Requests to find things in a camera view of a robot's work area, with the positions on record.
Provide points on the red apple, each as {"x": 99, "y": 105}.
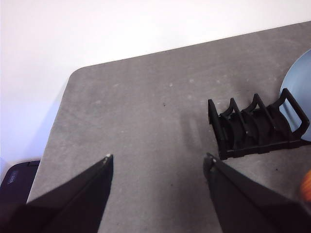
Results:
{"x": 306, "y": 187}

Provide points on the blue plate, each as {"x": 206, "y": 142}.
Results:
{"x": 298, "y": 77}

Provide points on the dark purple box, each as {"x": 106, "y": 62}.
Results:
{"x": 17, "y": 179}

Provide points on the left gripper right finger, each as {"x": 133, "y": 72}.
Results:
{"x": 243, "y": 204}

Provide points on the black plate rack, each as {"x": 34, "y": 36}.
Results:
{"x": 255, "y": 131}

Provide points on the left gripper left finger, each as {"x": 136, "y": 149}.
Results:
{"x": 73, "y": 206}

